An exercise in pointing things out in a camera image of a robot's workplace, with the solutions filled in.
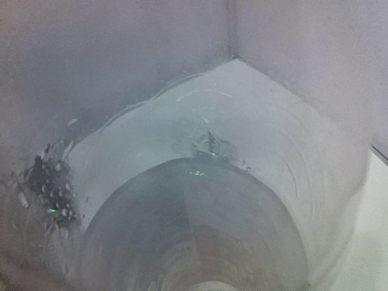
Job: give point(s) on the clear bottle red white label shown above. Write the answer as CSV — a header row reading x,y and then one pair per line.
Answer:
x,y
136,155

